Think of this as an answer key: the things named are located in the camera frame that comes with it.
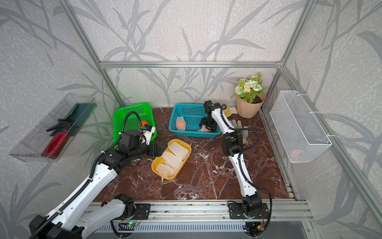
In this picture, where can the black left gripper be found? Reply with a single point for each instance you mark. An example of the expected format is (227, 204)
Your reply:
(158, 152)

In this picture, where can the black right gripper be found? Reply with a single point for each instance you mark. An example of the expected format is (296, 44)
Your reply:
(212, 128)

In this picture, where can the white foam net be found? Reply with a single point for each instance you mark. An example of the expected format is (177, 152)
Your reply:
(172, 160)
(179, 151)
(165, 171)

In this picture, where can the netted orange large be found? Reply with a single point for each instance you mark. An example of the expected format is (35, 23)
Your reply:
(180, 124)

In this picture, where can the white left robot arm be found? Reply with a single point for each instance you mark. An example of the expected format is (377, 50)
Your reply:
(104, 169)

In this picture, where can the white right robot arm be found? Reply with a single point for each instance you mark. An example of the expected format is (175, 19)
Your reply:
(234, 135)

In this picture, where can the yellow plastic tray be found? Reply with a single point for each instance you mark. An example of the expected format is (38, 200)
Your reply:
(159, 159)

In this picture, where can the teal plastic basket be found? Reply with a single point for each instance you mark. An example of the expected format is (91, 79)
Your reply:
(192, 114)

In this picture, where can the yellow dotted work glove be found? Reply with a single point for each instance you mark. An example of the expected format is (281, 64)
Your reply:
(229, 111)

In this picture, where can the grey knit work glove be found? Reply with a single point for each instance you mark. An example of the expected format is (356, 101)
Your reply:
(238, 124)

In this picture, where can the beige ribbed flower pot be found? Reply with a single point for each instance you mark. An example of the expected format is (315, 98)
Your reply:
(249, 110)

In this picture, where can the green plastic basket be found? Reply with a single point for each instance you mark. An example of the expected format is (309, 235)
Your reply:
(144, 110)

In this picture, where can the white green artificial flowers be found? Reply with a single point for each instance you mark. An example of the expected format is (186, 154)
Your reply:
(250, 89)

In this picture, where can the dark green trowel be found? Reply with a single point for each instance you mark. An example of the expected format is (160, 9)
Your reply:
(79, 115)

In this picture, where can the pink object in wire basket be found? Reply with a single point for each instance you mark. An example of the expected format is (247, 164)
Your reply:
(296, 153)

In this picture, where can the white wire mesh basket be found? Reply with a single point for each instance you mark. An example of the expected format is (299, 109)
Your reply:
(298, 127)

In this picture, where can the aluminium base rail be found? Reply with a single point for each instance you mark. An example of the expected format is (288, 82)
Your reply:
(177, 211)

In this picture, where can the clear plastic wall shelf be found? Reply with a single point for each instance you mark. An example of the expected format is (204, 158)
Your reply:
(48, 140)

